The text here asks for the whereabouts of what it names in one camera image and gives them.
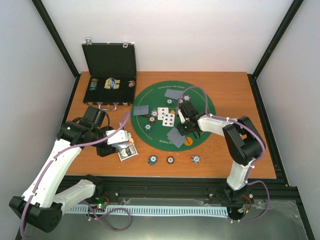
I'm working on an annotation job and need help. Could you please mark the face-down cards bottom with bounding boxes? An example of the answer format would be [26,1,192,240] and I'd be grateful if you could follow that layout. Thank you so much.
[167,127,186,148]

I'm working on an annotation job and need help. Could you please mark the face-down cards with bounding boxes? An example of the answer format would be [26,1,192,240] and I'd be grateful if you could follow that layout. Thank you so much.
[133,105,149,116]
[164,89,183,100]
[167,127,186,148]

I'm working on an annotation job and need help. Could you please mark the face-up club card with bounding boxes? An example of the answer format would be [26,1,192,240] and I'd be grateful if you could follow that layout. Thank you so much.
[157,107,169,121]
[162,113,175,127]

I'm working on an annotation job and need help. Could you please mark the purple chip top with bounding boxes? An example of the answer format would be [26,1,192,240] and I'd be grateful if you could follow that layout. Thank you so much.
[182,95,191,103]

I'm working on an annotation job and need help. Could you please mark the teal chip top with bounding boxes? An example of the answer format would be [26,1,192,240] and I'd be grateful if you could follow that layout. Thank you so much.
[166,99,175,105]

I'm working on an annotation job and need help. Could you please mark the face-down cards top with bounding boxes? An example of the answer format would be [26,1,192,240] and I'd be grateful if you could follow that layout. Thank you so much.
[164,89,183,100]

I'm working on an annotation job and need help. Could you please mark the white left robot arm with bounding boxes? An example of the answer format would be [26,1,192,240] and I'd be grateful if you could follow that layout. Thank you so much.
[9,106,116,233]

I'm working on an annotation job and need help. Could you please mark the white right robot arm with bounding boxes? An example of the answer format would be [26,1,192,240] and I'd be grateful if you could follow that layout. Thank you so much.
[176,102,266,203]

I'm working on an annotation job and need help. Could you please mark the orange big blind button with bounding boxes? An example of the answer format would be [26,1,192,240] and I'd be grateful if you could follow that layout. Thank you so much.
[184,136,193,146]

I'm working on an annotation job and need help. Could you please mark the blue card box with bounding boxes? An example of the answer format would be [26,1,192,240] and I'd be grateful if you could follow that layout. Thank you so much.
[118,144,138,162]

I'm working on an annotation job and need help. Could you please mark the purple chip stack on table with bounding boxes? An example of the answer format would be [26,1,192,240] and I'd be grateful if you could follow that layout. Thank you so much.
[191,155,201,163]

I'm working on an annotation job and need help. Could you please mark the green round poker mat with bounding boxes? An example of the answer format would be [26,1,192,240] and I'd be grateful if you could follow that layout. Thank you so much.
[130,80,211,152]

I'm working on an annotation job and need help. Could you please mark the brown chip stack on table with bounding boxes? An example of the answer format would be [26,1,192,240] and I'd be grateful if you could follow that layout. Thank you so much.
[166,156,175,164]

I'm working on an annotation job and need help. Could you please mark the teal chip stack on table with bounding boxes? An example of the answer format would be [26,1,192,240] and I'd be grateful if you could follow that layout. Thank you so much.
[147,155,158,165]

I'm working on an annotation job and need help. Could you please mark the yellow card box in case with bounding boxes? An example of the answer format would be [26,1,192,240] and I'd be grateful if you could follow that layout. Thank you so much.
[104,77,121,90]

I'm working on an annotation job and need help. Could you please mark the chip row in case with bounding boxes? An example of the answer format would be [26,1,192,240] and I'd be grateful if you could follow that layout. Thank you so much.
[89,78,99,91]

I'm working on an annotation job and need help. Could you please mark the red chip in case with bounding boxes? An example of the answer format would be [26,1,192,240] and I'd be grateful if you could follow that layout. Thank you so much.
[128,80,136,88]

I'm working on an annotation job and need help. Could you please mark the black poker chip case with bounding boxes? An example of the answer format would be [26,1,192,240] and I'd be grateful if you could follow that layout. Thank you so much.
[82,37,137,107]

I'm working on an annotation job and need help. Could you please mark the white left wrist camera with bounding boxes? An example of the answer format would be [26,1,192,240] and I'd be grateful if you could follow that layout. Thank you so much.
[105,130,129,145]

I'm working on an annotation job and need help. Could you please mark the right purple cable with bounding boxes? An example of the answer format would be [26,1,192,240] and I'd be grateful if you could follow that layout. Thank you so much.
[176,86,271,223]

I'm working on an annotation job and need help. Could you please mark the light blue cable duct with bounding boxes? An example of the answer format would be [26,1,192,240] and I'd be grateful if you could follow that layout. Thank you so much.
[64,202,230,218]

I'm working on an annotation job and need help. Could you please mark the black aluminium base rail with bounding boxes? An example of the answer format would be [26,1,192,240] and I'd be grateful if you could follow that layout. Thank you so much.
[89,176,302,207]

